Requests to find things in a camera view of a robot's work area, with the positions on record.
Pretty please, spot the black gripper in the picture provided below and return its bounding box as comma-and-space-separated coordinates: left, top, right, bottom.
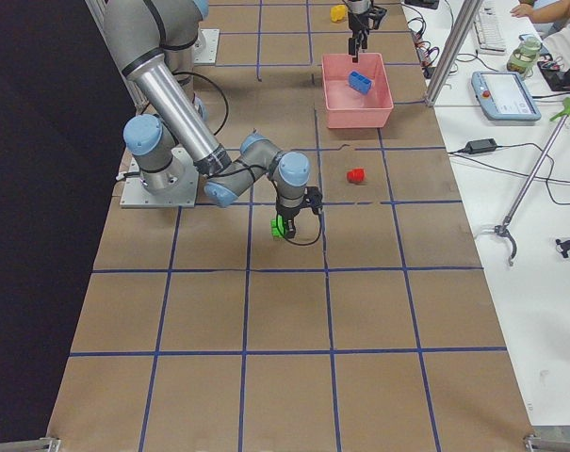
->
345, 0, 386, 63
276, 186, 322, 238

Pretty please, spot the green toy block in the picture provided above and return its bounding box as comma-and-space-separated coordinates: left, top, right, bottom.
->
270, 215, 285, 238

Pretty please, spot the red toy block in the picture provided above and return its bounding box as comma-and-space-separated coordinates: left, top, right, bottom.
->
346, 168, 366, 185

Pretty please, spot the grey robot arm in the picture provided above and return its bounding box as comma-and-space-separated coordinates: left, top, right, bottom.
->
104, 1, 322, 225

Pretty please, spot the pink plastic box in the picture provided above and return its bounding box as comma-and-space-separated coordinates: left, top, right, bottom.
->
321, 53, 394, 129

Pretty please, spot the person's hand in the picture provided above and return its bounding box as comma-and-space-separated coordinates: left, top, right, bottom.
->
510, 3, 535, 19

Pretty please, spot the yellow toy block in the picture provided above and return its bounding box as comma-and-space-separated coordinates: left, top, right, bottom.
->
330, 5, 347, 23

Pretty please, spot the blue toy block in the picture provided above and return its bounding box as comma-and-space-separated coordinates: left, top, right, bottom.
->
348, 71, 372, 95

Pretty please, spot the white keyboard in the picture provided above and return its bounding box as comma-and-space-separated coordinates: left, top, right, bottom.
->
473, 1, 507, 56

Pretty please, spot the blue teach pendant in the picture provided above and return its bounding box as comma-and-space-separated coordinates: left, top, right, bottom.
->
471, 72, 541, 122

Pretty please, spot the black power adapter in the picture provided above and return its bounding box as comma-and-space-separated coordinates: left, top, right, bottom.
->
464, 138, 498, 154

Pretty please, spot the green glass bottle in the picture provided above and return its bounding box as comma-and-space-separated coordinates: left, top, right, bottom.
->
506, 35, 542, 75

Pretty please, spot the metal reacher grabber tool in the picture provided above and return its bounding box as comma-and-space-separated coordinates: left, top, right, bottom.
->
494, 98, 570, 266

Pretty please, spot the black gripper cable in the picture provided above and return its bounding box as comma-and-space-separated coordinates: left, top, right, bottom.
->
282, 197, 324, 247

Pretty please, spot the aluminium frame post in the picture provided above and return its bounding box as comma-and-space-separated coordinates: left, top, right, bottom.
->
424, 0, 482, 107

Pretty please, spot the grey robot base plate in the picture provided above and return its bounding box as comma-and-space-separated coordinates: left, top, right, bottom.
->
120, 146, 199, 208

